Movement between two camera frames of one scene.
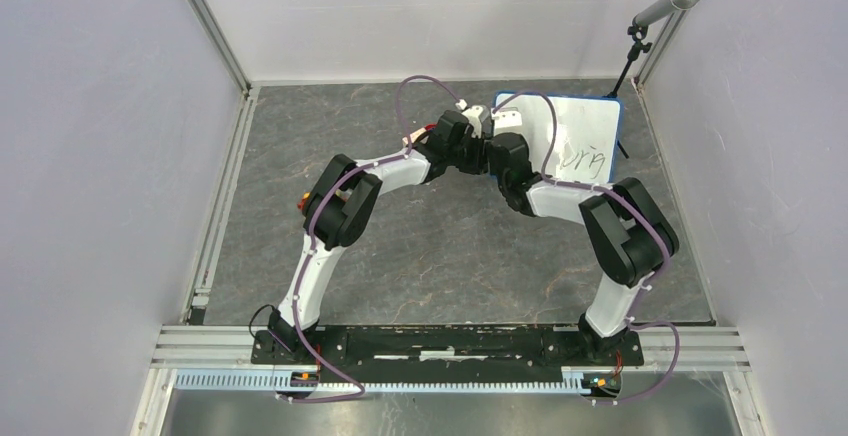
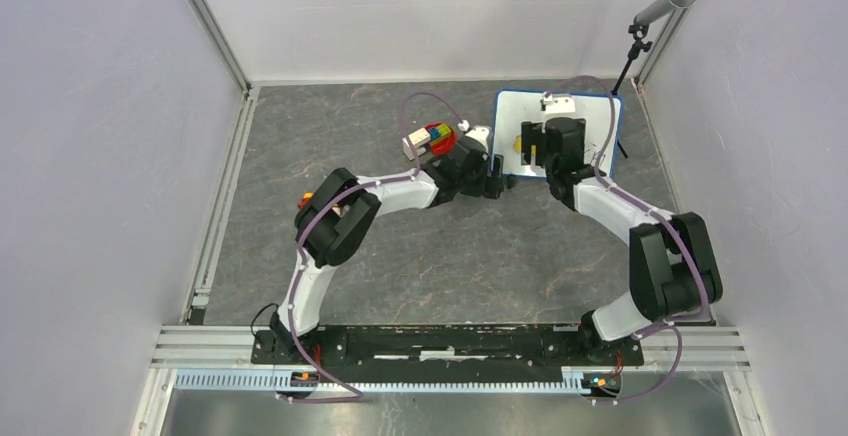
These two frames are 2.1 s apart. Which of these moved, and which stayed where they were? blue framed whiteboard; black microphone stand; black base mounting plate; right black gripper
Moved: right black gripper
Stayed: blue framed whiteboard; black base mounting plate; black microphone stand
